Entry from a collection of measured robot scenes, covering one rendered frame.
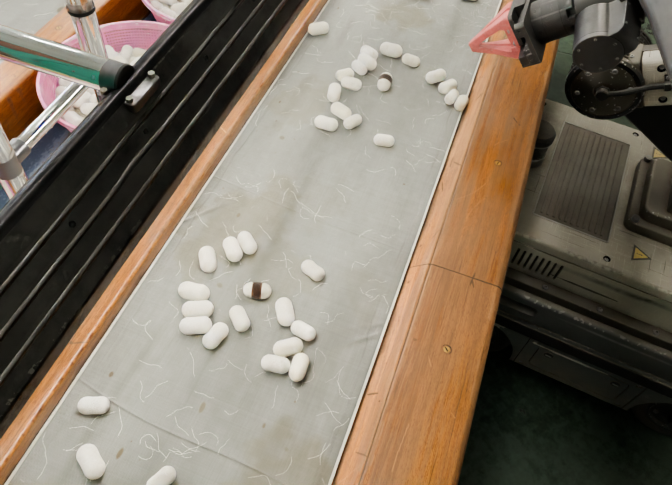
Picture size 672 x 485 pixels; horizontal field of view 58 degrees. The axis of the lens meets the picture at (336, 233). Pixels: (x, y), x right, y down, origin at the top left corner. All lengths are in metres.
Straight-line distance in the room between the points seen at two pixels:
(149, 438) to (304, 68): 0.63
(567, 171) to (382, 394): 0.81
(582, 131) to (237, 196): 0.88
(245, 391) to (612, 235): 0.84
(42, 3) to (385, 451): 0.94
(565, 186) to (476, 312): 0.64
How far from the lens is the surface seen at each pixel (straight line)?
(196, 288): 0.74
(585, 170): 1.39
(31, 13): 1.22
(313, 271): 0.75
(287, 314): 0.72
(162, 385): 0.71
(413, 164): 0.91
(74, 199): 0.40
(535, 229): 1.24
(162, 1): 1.21
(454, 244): 0.80
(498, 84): 1.04
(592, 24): 0.81
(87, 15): 0.66
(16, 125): 1.05
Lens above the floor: 1.39
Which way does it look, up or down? 53 degrees down
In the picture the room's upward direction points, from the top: 7 degrees clockwise
